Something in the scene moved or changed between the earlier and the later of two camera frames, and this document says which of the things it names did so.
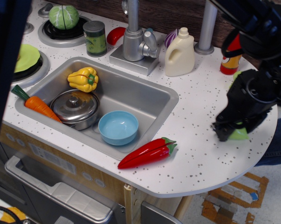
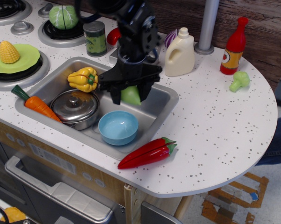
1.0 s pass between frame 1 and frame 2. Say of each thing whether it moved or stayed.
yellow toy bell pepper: stayed
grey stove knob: stayed
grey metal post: stayed
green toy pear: moved
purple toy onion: stayed
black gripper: moved
